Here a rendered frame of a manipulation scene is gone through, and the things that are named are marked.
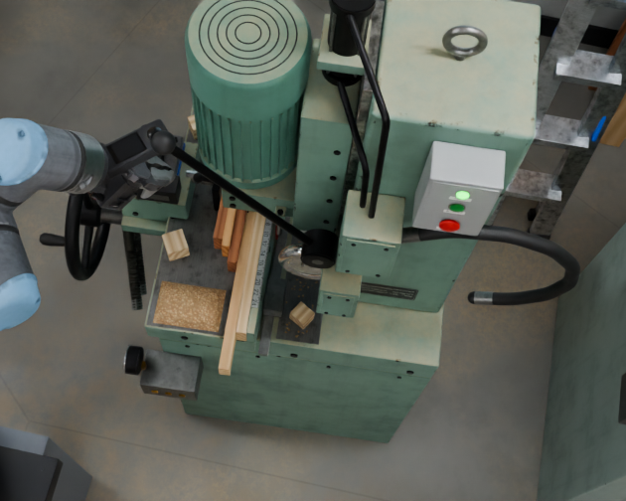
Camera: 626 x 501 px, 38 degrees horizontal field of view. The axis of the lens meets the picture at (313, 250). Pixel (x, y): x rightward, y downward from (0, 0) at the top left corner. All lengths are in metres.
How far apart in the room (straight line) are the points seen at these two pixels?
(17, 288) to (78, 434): 1.40
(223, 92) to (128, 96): 1.78
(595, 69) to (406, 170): 1.05
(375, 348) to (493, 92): 0.74
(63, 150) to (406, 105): 0.48
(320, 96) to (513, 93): 0.28
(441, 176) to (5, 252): 0.60
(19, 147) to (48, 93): 1.82
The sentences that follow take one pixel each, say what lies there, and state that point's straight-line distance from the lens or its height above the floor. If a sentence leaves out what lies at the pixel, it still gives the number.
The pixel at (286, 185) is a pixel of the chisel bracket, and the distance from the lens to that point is 1.66.
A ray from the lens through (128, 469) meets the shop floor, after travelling 2.61.
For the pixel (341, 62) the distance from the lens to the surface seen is 1.25.
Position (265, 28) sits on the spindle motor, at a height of 1.50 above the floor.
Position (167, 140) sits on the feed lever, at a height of 1.43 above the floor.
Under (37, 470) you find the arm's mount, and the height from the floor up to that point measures 0.60.
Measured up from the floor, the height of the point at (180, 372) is 0.62.
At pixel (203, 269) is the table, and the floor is 0.90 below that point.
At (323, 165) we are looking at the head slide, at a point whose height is 1.29.
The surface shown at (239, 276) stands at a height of 0.94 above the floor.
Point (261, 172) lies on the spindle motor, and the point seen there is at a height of 1.26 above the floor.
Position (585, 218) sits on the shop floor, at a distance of 2.98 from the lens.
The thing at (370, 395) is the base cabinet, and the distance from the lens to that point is 2.12.
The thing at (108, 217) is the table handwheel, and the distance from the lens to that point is 1.93.
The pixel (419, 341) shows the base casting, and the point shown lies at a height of 0.80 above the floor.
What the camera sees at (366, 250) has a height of 1.27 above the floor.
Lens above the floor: 2.55
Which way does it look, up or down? 67 degrees down
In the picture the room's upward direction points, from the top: 8 degrees clockwise
